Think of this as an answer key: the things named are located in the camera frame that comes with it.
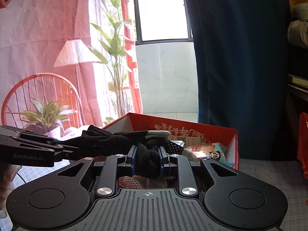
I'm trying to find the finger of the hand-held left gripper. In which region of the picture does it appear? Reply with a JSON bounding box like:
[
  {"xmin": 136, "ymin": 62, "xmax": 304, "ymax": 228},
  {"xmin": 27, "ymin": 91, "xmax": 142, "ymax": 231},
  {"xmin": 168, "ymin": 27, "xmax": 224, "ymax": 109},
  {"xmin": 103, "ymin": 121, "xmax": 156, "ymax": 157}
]
[
  {"xmin": 0, "ymin": 125, "xmax": 59, "ymax": 145},
  {"xmin": 14, "ymin": 137, "xmax": 80, "ymax": 161}
]

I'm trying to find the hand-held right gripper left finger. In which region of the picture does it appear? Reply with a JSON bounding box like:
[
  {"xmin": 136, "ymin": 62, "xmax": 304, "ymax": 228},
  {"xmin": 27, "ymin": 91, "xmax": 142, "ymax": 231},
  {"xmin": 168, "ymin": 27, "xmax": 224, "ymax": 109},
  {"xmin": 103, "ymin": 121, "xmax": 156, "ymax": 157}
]
[{"xmin": 56, "ymin": 146, "xmax": 137, "ymax": 198}]

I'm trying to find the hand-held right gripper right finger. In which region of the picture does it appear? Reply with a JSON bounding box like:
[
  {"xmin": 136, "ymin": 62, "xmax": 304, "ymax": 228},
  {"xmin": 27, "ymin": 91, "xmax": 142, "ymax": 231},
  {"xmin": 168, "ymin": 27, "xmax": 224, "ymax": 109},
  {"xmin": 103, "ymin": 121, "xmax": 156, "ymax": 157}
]
[{"xmin": 157, "ymin": 146, "xmax": 239, "ymax": 198}]

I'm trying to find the dotted knit glove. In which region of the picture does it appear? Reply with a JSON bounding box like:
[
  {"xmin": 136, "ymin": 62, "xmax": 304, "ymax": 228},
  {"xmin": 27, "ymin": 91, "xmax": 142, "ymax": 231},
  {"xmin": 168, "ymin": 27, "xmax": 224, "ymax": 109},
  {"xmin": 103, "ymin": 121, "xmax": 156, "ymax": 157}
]
[{"xmin": 166, "ymin": 140, "xmax": 198, "ymax": 162}]

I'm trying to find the black knit glove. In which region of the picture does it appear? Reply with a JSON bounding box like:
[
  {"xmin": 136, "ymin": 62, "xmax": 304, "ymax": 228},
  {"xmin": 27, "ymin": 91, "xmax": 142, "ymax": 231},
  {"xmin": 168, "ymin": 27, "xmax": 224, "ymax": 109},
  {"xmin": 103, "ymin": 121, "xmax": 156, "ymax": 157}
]
[{"xmin": 61, "ymin": 125, "xmax": 175, "ymax": 180}]

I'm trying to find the light blue panda print pouch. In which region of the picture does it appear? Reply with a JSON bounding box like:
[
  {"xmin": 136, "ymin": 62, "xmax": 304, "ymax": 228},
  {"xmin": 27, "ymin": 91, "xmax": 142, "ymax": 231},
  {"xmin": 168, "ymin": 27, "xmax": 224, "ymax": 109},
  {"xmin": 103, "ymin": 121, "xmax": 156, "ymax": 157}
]
[{"xmin": 203, "ymin": 143, "xmax": 228, "ymax": 162}]

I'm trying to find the red strawberry print cardboard box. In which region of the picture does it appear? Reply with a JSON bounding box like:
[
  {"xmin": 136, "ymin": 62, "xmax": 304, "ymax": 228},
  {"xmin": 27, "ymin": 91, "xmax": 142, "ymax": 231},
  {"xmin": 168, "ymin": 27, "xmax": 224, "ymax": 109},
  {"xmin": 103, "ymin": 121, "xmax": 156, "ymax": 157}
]
[{"xmin": 102, "ymin": 112, "xmax": 240, "ymax": 171}]

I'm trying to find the person's left hand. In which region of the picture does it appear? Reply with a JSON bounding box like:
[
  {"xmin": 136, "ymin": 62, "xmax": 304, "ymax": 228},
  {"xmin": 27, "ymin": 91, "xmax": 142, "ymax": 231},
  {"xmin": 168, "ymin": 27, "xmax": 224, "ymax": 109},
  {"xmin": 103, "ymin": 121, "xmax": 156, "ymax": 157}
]
[{"xmin": 0, "ymin": 165, "xmax": 20, "ymax": 216}]

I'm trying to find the pink knit cloth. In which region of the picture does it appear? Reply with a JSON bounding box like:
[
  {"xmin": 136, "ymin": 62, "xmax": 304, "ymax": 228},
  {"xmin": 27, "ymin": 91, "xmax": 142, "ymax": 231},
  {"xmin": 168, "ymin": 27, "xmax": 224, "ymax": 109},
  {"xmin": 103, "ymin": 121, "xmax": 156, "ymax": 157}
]
[{"xmin": 119, "ymin": 175, "xmax": 148, "ymax": 188}]

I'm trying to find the pink printed backdrop cloth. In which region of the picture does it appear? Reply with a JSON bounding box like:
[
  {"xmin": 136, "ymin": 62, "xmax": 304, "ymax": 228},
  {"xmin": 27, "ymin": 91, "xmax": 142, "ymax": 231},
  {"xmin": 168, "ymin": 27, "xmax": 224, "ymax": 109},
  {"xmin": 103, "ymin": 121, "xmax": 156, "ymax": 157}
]
[{"xmin": 0, "ymin": 0, "xmax": 145, "ymax": 137}]

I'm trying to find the plaid bed sheet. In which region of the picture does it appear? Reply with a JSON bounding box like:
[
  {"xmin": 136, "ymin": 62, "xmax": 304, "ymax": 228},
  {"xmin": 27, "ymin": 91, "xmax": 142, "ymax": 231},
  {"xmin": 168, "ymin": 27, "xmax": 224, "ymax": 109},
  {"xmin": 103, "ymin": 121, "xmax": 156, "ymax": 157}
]
[{"xmin": 10, "ymin": 157, "xmax": 308, "ymax": 231}]

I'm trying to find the dark blue curtain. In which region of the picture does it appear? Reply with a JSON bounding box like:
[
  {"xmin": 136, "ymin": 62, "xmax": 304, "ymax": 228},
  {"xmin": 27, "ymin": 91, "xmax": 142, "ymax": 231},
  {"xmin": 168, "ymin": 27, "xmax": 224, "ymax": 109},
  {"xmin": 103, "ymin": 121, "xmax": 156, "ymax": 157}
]
[{"xmin": 180, "ymin": 0, "xmax": 291, "ymax": 160}]

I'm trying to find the red plastic bag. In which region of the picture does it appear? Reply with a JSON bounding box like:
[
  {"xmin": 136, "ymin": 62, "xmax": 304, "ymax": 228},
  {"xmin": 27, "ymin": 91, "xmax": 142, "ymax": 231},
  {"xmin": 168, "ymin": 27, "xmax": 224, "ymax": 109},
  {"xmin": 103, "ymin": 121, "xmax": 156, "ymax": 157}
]
[{"xmin": 297, "ymin": 112, "xmax": 308, "ymax": 167}]

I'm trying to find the dark framed window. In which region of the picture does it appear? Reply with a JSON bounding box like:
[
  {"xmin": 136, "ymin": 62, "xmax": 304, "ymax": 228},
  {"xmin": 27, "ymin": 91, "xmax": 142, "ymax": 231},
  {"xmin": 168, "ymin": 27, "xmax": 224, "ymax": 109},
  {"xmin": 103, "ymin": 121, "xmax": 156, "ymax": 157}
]
[{"xmin": 131, "ymin": 0, "xmax": 194, "ymax": 46}]

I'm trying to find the pale yellow notepad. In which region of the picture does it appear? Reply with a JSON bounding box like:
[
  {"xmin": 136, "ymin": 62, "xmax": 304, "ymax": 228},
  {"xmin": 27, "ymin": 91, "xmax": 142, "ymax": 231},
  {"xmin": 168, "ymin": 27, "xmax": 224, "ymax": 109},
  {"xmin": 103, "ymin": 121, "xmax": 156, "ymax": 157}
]
[{"xmin": 287, "ymin": 74, "xmax": 308, "ymax": 87}]

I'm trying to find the white paper roll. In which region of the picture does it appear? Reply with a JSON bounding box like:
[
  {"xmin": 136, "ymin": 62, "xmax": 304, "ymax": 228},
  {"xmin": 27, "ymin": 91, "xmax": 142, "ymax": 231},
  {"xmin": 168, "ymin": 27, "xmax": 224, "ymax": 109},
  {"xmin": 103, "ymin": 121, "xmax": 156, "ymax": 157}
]
[{"xmin": 292, "ymin": 3, "xmax": 308, "ymax": 21}]

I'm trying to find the beige drawstring cloth bag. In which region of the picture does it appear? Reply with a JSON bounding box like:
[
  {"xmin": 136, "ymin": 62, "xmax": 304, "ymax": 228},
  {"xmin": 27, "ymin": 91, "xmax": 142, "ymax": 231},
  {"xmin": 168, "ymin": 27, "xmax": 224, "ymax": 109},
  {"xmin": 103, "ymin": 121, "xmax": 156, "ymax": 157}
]
[{"xmin": 287, "ymin": 20, "xmax": 308, "ymax": 49}]

